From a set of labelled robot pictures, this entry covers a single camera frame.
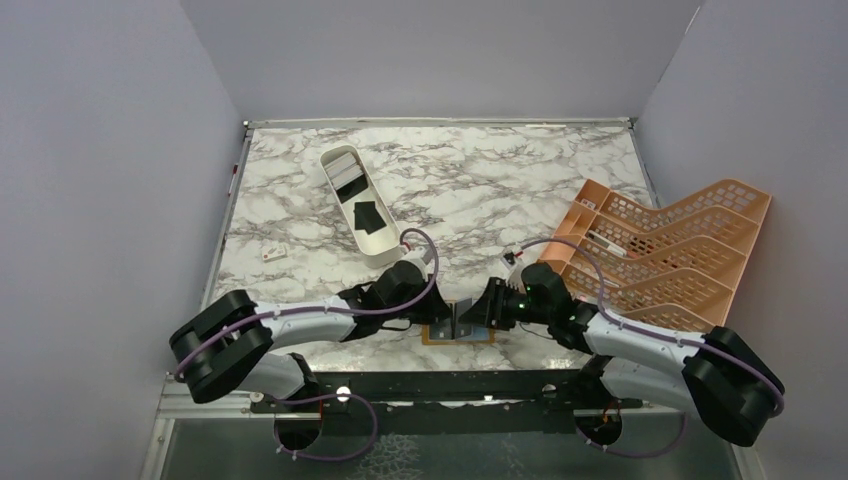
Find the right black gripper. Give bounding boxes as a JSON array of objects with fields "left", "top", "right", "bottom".
[{"left": 458, "top": 276, "right": 553, "bottom": 331}]

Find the yellow leather card holder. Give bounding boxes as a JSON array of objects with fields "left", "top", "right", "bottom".
[{"left": 421, "top": 297, "right": 495, "bottom": 346}]

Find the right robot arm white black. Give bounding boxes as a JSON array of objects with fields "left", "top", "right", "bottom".
[{"left": 459, "top": 263, "right": 785, "bottom": 447}]

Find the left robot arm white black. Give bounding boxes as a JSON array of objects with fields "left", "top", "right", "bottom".
[{"left": 169, "top": 260, "right": 452, "bottom": 411}]

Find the white oblong card tray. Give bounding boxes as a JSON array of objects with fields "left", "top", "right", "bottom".
[{"left": 319, "top": 145, "right": 402, "bottom": 268}]

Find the stack of cards in tray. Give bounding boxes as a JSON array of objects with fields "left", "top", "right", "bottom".
[{"left": 324, "top": 152, "right": 368, "bottom": 203}]

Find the small white red tag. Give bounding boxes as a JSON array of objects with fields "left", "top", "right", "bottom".
[{"left": 260, "top": 244, "right": 287, "bottom": 262}]

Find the white marker in rack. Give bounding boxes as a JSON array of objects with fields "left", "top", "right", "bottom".
[{"left": 586, "top": 231, "right": 629, "bottom": 258}]

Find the orange plastic file rack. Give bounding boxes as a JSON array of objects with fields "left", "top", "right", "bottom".
[{"left": 539, "top": 179, "right": 772, "bottom": 333}]

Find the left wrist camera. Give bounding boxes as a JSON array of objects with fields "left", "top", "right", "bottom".
[{"left": 401, "top": 246, "right": 433, "bottom": 278}]

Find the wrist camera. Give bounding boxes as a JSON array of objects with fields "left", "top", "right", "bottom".
[
  {"left": 501, "top": 249, "right": 526, "bottom": 285},
  {"left": 401, "top": 246, "right": 433, "bottom": 278}
]

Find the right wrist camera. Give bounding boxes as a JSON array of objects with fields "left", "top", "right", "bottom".
[{"left": 501, "top": 249, "right": 526, "bottom": 285}]

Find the black metal base rail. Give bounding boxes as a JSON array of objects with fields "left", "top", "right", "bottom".
[{"left": 239, "top": 355, "right": 618, "bottom": 437}]

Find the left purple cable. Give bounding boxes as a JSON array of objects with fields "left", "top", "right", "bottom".
[{"left": 173, "top": 227, "right": 440, "bottom": 464}]

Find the purple cable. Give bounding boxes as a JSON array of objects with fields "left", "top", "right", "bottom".
[
  {"left": 173, "top": 227, "right": 440, "bottom": 464},
  {"left": 506, "top": 238, "right": 787, "bottom": 460}
]

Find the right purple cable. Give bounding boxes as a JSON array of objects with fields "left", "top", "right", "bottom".
[{"left": 506, "top": 238, "right": 787, "bottom": 460}]

